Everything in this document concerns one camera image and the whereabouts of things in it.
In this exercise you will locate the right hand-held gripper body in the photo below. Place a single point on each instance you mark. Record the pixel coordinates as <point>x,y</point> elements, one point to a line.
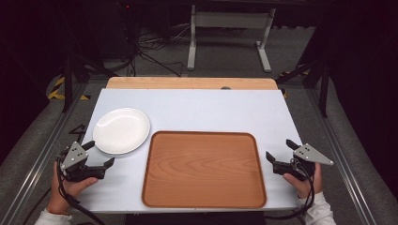
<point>308,155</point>

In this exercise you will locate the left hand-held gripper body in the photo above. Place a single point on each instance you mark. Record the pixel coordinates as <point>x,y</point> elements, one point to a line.
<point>75,156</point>

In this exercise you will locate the white round plate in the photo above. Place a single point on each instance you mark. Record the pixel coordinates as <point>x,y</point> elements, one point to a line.
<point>122,130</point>

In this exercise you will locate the brown wooden tray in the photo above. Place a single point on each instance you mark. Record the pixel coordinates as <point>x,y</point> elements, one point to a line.
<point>203,170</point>

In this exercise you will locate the person's right hand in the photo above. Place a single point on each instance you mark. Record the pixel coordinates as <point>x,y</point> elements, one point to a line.
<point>303,187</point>

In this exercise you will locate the person's left hand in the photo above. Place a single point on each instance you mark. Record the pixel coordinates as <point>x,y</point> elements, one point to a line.
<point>70,189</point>

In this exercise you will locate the black tripod stand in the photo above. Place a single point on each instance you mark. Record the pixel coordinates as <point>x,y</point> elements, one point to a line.
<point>322,81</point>
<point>67,81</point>

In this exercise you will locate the yellow black floor tape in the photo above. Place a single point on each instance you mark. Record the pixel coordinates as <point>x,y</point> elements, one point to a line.
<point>291,74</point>

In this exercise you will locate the white board table cover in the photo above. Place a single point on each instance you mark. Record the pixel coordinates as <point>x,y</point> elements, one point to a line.
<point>200,109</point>

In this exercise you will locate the light wooden table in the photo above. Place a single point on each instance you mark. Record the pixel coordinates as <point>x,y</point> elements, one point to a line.
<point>187,83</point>

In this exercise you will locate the grey metal stand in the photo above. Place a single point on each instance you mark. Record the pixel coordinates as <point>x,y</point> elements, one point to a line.
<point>231,19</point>

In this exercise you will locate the black triangular bracket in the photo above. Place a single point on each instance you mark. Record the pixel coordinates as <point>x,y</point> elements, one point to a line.
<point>79,131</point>

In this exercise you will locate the aluminium rail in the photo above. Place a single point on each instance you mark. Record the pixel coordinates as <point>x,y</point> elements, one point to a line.
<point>37,162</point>
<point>341,162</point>

